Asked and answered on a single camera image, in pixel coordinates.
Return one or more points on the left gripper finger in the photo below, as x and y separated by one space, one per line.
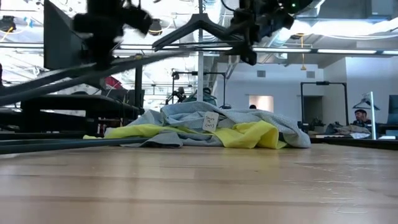
98 56

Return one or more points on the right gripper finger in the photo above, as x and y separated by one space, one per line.
247 54

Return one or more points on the light blue patterned shirt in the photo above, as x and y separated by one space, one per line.
264 124

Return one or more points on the yellow t-shirt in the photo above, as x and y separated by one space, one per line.
248 135

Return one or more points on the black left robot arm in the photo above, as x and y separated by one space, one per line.
102 4

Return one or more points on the black background robot arm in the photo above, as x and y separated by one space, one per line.
177 95
311 124

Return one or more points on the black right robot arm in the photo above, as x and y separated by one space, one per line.
295 4

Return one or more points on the black clothes hanger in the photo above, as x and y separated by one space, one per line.
362 104

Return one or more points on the grey clothes pile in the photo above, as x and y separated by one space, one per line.
348 129

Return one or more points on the red object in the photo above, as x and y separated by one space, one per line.
112 82

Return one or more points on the ceiling light strip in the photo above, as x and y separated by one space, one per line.
345 51
280 49

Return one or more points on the large black monitor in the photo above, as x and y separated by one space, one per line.
59 46

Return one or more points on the black monitor stand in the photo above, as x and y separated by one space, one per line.
138 84

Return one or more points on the white door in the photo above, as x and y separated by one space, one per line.
261 102

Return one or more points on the dark grey desk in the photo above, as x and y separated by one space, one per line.
77 102

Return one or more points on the person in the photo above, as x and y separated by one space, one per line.
360 116
252 106

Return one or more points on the white rack pole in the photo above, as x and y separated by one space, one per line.
372 115
200 77

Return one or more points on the black ceiling device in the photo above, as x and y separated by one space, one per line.
155 27
7 23

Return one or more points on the teal hanging garment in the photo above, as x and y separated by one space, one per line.
202 96

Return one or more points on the white paper tag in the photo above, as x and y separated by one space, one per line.
211 121

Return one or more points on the wooden table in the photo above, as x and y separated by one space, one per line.
329 136

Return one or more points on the blue screen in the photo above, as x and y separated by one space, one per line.
393 112

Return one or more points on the wall vent grille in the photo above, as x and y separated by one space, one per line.
310 74
261 73

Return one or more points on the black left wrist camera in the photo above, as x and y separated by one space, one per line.
138 18

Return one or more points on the black aluminium table frame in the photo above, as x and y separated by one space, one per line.
357 143

